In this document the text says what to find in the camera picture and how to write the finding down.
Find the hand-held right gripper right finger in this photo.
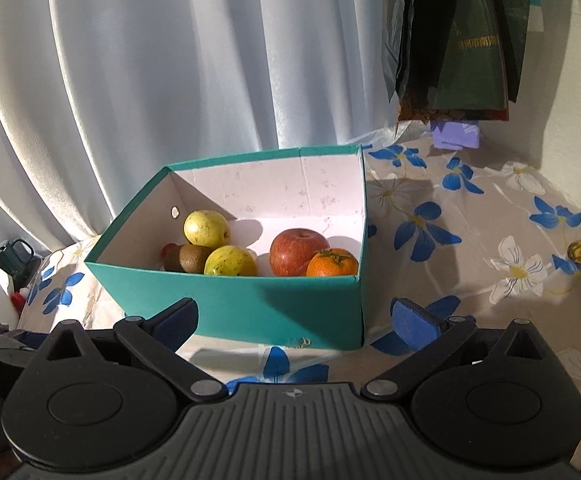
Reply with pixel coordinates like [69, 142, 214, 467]
[360, 297, 556, 401]

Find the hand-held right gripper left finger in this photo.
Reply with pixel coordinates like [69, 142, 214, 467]
[33, 297, 228, 401]

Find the brown kiwi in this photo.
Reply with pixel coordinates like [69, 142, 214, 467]
[164, 244, 214, 275]

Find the yellow pear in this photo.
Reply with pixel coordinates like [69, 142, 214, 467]
[184, 210, 231, 248]
[204, 245, 258, 277]

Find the teal cardboard box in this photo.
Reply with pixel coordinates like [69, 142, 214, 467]
[84, 145, 368, 351]

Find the orange tangerine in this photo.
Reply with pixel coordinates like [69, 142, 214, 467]
[306, 247, 359, 278]

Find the red apple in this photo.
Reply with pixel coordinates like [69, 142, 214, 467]
[269, 228, 330, 277]

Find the floral tablecloth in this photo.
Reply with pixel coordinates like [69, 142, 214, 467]
[18, 132, 581, 471]

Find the dark green jug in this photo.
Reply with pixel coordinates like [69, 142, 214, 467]
[0, 238, 36, 281]

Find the clear plastic bag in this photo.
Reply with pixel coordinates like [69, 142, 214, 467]
[363, 126, 406, 150]

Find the purple paper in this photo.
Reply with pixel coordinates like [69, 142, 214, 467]
[430, 120, 481, 150]

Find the white curtain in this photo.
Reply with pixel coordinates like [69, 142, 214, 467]
[0, 0, 396, 261]

